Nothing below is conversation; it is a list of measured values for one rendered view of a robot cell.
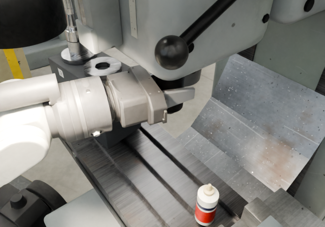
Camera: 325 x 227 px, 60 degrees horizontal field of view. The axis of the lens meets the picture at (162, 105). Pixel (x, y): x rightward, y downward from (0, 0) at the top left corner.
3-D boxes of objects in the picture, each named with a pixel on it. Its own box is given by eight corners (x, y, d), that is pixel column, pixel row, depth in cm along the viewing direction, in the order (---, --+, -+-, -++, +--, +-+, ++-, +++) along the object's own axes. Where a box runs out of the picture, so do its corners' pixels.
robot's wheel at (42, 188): (32, 209, 120) (17, 180, 108) (41, 200, 124) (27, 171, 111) (66, 232, 112) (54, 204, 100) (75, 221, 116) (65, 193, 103)
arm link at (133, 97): (168, 89, 38) (79, 110, 34) (167, 139, 44) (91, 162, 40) (138, 49, 47) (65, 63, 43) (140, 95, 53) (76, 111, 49)
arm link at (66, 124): (88, 150, 42) (6, 174, 39) (75, 103, 49) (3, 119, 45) (76, 94, 34) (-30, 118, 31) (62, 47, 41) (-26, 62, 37)
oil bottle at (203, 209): (204, 230, 56) (210, 198, 49) (190, 215, 59) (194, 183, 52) (218, 218, 58) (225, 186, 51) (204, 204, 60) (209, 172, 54)
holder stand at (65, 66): (108, 149, 73) (96, 86, 60) (62, 112, 85) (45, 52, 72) (141, 126, 80) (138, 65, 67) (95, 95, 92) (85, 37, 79)
